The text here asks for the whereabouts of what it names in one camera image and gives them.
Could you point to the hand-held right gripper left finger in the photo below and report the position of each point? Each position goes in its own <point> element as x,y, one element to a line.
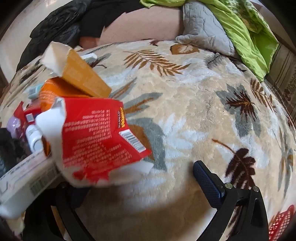
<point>78,197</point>

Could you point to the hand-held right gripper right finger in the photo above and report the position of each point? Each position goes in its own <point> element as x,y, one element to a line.
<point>208,183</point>

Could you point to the white green carton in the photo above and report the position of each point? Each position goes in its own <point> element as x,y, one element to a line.
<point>25,185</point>

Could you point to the red torn carton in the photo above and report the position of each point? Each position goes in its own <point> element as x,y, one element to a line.
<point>92,134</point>

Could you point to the red plastic basket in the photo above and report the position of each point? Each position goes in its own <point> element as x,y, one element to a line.
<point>283,222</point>

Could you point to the golden long carton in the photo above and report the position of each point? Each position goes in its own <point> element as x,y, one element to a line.
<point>85,74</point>

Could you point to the small white bottle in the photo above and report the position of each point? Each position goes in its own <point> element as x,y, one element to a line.
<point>33,138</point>

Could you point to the leaf print blanket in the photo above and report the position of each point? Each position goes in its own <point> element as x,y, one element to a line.
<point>196,104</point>

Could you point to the dark blurred object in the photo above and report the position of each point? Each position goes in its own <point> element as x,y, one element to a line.
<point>9,148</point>

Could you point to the red cigarette pack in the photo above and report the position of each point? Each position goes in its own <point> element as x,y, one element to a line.
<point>23,113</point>

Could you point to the orange carton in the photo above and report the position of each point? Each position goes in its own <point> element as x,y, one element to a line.
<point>55,92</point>

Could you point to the teal small box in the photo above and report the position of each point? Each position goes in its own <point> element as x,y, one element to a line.
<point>34,90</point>

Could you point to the green blanket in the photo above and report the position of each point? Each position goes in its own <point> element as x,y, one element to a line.
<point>238,34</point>

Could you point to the grey quilted cover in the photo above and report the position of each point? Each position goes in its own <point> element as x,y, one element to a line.
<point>203,25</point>

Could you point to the pink brown sofa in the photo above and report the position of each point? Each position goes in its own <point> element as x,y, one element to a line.
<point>143,25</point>

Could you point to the black puffer jacket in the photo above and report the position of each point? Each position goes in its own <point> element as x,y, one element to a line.
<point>53,25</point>

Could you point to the black cloth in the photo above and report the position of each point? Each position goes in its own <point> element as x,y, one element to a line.
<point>104,16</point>

